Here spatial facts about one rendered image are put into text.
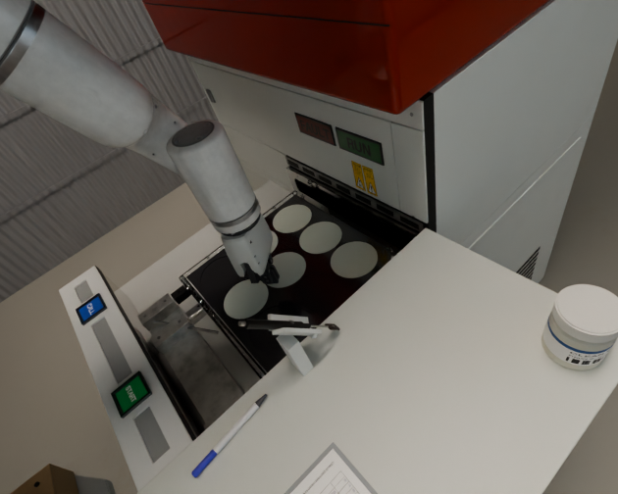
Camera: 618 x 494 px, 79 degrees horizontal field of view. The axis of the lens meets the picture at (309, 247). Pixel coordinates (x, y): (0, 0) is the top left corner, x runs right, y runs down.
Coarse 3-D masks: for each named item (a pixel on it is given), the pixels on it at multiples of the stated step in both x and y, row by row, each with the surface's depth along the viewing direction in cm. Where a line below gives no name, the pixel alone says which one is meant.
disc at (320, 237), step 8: (312, 224) 89; (320, 224) 89; (328, 224) 88; (336, 224) 87; (304, 232) 88; (312, 232) 88; (320, 232) 87; (328, 232) 86; (336, 232) 85; (304, 240) 86; (312, 240) 86; (320, 240) 85; (328, 240) 85; (336, 240) 84; (304, 248) 85; (312, 248) 84; (320, 248) 84; (328, 248) 83
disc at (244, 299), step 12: (240, 288) 82; (252, 288) 81; (264, 288) 80; (228, 300) 80; (240, 300) 79; (252, 300) 79; (264, 300) 78; (228, 312) 78; (240, 312) 77; (252, 312) 77
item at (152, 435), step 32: (64, 288) 88; (96, 288) 85; (96, 320) 78; (96, 352) 72; (128, 352) 70; (96, 384) 67; (160, 384) 64; (128, 416) 61; (160, 416) 60; (128, 448) 58; (160, 448) 57
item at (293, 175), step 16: (304, 176) 96; (304, 192) 103; (336, 192) 88; (320, 208) 100; (336, 208) 95; (352, 208) 86; (368, 208) 82; (352, 224) 92; (368, 224) 88; (384, 224) 80; (400, 224) 76; (384, 240) 84
